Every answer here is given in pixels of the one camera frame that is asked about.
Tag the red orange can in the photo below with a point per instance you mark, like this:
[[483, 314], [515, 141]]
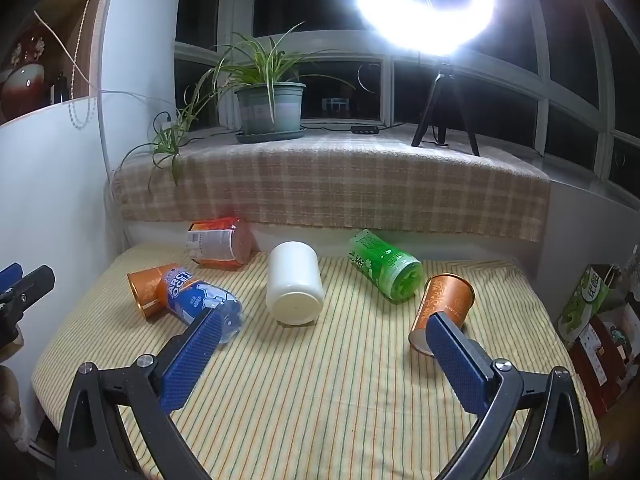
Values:
[[220, 242]]

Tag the green plastic bottle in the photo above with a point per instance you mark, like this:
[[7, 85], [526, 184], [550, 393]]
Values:
[[382, 265]]

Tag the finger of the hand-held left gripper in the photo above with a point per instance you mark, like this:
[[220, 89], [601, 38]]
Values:
[[10, 275], [31, 285]]

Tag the white window frame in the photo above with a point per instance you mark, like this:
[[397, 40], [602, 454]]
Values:
[[542, 85]]

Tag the spider plant in grey pot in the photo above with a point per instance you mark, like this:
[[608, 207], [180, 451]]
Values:
[[270, 105]]

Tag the black power strip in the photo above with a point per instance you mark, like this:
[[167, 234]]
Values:
[[365, 129]]

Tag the blue label plastic bottle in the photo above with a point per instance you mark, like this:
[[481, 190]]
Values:
[[200, 300]]

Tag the black tripod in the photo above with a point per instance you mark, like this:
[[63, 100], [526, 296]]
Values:
[[440, 95]]

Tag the wooden shelf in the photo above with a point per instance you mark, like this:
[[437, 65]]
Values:
[[95, 35]]

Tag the plaid beige cloth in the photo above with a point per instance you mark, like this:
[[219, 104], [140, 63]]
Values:
[[340, 185]]

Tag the yellow striped cloth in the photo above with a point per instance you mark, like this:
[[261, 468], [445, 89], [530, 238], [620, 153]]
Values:
[[320, 400]]

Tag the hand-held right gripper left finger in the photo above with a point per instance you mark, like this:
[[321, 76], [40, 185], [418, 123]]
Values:
[[190, 360]]

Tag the green paper bag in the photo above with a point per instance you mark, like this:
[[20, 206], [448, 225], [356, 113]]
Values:
[[585, 305]]

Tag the orange paper cup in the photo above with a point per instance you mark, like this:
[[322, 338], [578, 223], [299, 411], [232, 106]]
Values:
[[442, 302], [147, 290]]

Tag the grey plant saucer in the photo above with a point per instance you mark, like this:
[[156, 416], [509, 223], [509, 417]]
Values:
[[250, 138]]

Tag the white plastic jar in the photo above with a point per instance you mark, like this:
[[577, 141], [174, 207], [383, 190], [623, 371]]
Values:
[[295, 285]]

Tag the red painted vase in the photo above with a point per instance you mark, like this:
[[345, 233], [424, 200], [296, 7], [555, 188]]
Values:
[[22, 80]]

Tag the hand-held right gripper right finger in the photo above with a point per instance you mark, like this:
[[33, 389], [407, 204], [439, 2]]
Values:
[[457, 365]]

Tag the red cardboard box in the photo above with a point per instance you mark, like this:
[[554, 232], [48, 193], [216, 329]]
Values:
[[600, 360]]

